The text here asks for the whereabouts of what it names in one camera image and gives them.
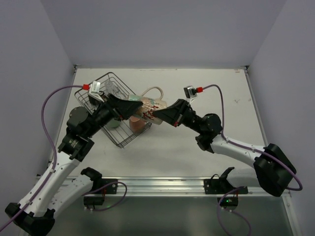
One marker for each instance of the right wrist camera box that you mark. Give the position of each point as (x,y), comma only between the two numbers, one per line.
(190,93)

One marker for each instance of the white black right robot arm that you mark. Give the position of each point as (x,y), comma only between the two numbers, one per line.
(270,169)

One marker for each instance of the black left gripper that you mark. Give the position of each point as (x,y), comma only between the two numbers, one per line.
(114,107)

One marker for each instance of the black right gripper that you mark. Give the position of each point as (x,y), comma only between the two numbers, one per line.
(182,113)

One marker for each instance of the large cream floral mug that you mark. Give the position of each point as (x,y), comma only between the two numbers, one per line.
(145,112)

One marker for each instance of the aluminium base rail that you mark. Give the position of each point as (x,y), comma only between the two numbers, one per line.
(172,187)

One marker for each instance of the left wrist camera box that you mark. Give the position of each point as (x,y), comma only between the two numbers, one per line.
(94,91)

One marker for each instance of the pink ceramic mug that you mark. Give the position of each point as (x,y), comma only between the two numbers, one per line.
(136,124)

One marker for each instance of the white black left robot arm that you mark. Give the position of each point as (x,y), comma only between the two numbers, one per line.
(37,211)

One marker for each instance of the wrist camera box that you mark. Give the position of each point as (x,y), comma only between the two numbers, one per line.
(190,93)
(94,91)

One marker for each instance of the clear faceted plastic glass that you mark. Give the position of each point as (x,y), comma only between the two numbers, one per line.
(111,88)

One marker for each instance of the light green plastic cup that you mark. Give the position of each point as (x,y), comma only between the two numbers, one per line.
(112,124)

